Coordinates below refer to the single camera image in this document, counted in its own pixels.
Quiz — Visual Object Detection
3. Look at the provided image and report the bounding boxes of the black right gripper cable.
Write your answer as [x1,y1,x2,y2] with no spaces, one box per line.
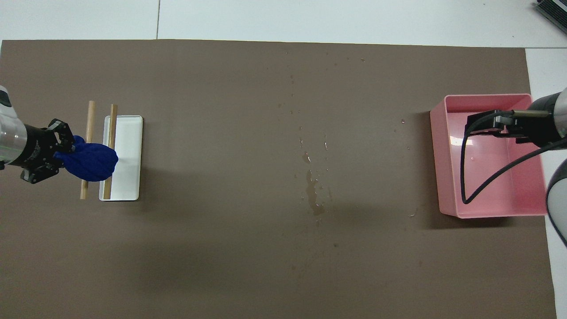
[460,110,567,205]

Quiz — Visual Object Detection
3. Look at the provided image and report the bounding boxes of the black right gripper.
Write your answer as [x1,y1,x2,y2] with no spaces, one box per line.
[465,94,556,147]

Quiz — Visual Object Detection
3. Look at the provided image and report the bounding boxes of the brown table mat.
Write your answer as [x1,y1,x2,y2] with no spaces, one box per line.
[0,39,558,319]

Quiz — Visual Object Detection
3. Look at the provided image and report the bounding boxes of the white rack base tray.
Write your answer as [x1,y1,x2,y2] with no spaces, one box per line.
[99,115,144,202]

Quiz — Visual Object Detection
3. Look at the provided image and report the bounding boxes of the wooden rack rod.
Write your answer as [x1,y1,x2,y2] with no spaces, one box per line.
[80,101,96,200]
[103,104,118,200]

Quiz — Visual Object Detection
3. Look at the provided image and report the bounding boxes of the blue towel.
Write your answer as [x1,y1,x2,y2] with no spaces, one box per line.
[54,135,119,182]

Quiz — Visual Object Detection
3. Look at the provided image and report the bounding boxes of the dark ribbed device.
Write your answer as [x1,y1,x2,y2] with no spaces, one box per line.
[534,0,567,23]

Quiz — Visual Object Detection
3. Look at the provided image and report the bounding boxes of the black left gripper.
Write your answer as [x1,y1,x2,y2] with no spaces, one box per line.
[20,119,75,183]

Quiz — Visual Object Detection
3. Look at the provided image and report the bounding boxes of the pink plastic bin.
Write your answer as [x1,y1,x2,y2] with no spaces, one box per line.
[430,93,550,219]

